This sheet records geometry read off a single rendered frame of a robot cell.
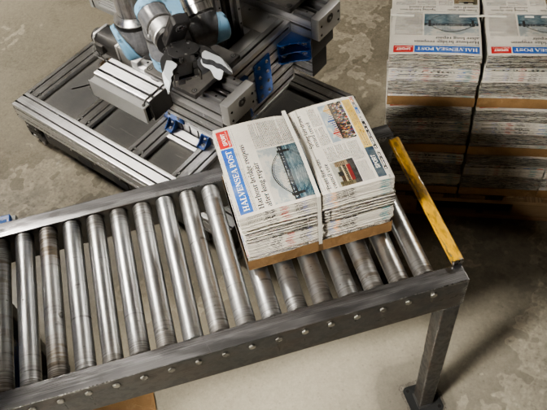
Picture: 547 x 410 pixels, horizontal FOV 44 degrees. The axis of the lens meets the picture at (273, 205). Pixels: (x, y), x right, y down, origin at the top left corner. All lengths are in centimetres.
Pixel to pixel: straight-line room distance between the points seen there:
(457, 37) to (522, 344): 108
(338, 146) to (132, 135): 145
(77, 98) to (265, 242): 173
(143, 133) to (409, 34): 123
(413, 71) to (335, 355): 102
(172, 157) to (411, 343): 119
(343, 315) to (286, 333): 14
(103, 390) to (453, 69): 140
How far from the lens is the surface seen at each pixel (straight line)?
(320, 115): 169
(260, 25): 247
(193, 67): 160
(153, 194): 189
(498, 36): 227
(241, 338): 161
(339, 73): 335
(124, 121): 298
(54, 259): 186
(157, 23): 167
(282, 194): 153
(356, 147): 161
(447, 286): 168
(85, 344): 169
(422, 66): 221
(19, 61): 385
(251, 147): 163
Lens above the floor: 223
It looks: 52 degrees down
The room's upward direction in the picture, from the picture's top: 8 degrees counter-clockwise
